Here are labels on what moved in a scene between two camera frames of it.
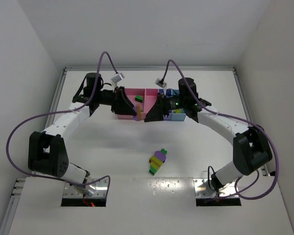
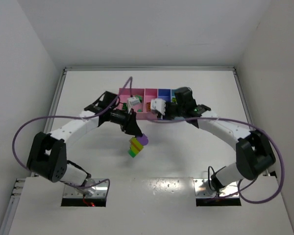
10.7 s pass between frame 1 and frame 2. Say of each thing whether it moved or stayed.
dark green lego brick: stayed
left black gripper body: moved
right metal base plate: stayed
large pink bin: stayed
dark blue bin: stayed
